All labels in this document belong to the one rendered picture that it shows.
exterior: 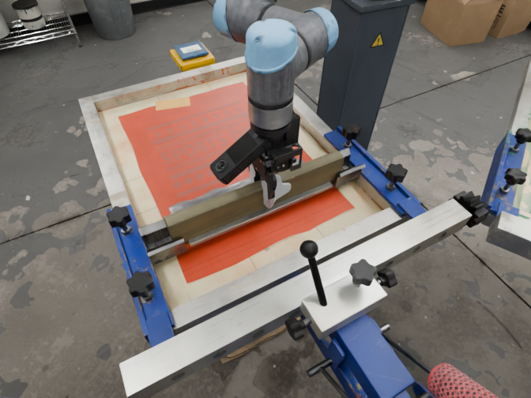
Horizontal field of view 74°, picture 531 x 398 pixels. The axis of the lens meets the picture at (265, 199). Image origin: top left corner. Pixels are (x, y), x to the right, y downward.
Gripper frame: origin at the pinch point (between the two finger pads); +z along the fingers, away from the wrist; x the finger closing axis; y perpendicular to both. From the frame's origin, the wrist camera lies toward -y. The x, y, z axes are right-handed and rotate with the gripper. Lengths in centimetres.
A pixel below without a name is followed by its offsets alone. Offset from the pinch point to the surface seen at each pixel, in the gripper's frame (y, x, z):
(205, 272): -16.8, -7.6, 6.3
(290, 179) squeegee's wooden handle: 6.3, -1.5, -3.7
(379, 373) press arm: -1.1, -39.6, -2.4
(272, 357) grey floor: 1, -6, 102
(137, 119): -16, 48, 6
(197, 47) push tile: 14, 78, 5
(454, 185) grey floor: 148, 29, 102
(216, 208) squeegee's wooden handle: -10.4, -1.4, -3.9
